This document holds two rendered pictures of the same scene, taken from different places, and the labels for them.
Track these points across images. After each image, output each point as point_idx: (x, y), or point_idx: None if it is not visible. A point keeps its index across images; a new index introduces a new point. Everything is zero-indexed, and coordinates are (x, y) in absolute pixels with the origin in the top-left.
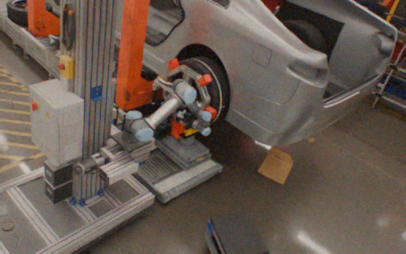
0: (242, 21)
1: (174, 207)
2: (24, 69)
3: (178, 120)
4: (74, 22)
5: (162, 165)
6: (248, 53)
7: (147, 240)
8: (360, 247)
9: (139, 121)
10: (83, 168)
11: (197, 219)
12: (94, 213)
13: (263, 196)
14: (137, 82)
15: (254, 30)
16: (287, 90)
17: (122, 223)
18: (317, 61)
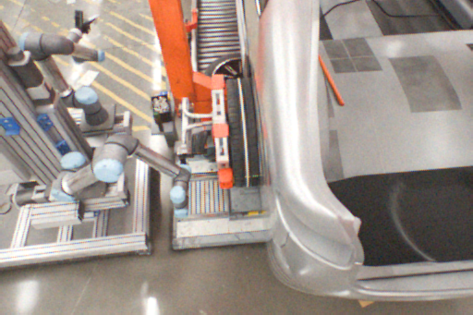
0: (262, 54)
1: (183, 260)
2: (184, 18)
3: None
4: None
5: (212, 198)
6: (261, 121)
7: (121, 284)
8: None
9: (63, 175)
10: (13, 200)
11: (194, 292)
12: (75, 232)
13: (312, 308)
14: (189, 90)
15: (265, 84)
16: (277, 231)
17: (101, 255)
18: (320, 223)
